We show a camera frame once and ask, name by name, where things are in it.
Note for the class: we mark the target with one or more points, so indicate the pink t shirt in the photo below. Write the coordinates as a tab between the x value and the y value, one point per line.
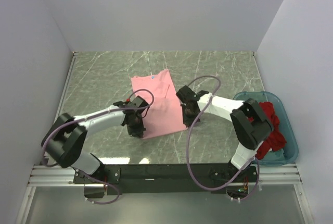
165	114

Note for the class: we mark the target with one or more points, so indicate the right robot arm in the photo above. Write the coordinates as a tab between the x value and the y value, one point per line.
251	124

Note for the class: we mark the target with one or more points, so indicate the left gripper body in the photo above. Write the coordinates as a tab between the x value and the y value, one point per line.
135	129

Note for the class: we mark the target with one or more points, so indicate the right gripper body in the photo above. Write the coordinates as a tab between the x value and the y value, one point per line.
190	119

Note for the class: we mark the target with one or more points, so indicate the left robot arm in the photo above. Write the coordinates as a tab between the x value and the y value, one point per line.
65	139

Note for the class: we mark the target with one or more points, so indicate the blue plastic basket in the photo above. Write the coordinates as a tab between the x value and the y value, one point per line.
289	153

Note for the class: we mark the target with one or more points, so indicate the aluminium rail frame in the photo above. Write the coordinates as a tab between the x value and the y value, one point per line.
94	81

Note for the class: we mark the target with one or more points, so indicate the black base beam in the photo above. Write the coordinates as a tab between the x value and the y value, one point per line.
164	178

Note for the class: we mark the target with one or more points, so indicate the red t shirt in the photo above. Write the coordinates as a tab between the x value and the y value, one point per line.
275	140

